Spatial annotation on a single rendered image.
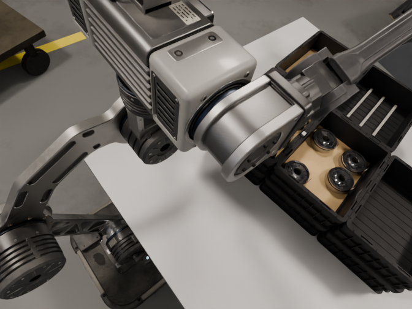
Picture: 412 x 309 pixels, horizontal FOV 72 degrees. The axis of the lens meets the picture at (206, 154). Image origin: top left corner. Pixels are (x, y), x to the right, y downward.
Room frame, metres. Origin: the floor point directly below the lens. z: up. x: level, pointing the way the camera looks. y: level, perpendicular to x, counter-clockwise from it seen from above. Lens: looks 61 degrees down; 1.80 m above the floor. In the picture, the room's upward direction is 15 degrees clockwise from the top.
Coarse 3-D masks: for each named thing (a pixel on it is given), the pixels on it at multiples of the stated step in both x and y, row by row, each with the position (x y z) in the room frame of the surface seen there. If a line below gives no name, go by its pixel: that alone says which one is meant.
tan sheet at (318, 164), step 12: (300, 156) 0.65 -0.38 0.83; (312, 156) 0.67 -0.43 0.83; (324, 156) 0.69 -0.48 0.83; (336, 156) 0.70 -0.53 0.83; (312, 168) 0.61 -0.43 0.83; (324, 168) 0.63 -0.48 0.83; (312, 180) 0.56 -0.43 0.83; (324, 180) 0.57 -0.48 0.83; (312, 192) 0.51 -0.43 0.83; (324, 192) 0.52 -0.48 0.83; (348, 192) 0.55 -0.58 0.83; (336, 204) 0.48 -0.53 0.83
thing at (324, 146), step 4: (316, 132) 0.77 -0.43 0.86; (320, 132) 0.78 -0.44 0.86; (324, 132) 0.78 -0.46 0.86; (328, 132) 0.79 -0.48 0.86; (316, 136) 0.75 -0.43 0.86; (332, 136) 0.78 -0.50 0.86; (316, 140) 0.73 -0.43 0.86; (320, 140) 0.74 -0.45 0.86; (332, 140) 0.75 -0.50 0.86; (336, 140) 0.76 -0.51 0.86; (316, 144) 0.72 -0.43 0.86; (320, 144) 0.72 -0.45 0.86; (324, 144) 0.72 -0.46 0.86; (328, 144) 0.73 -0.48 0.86; (332, 144) 0.73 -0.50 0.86; (336, 144) 0.74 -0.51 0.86; (324, 148) 0.70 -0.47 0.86; (328, 148) 0.71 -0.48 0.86; (332, 148) 0.71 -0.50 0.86
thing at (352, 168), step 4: (348, 152) 0.72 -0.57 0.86; (352, 152) 0.72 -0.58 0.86; (356, 152) 0.72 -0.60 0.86; (344, 156) 0.69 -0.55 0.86; (348, 156) 0.69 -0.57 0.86; (360, 156) 0.71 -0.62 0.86; (344, 160) 0.67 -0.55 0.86; (348, 160) 0.68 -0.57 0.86; (360, 160) 0.69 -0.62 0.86; (364, 160) 0.70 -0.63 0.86; (344, 164) 0.65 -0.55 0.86; (348, 164) 0.66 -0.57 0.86; (360, 164) 0.67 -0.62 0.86; (364, 164) 0.67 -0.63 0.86; (348, 168) 0.64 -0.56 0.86; (352, 168) 0.64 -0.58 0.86; (356, 168) 0.65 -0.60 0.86; (360, 168) 0.65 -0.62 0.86; (364, 168) 0.66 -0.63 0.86
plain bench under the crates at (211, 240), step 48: (288, 48) 1.46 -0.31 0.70; (144, 192) 0.38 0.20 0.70; (192, 192) 0.43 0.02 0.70; (240, 192) 0.49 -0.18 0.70; (144, 240) 0.20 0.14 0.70; (192, 240) 0.25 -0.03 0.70; (240, 240) 0.29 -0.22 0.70; (288, 240) 0.34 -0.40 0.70; (192, 288) 0.09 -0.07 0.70; (240, 288) 0.13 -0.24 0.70; (288, 288) 0.17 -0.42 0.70; (336, 288) 0.21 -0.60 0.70
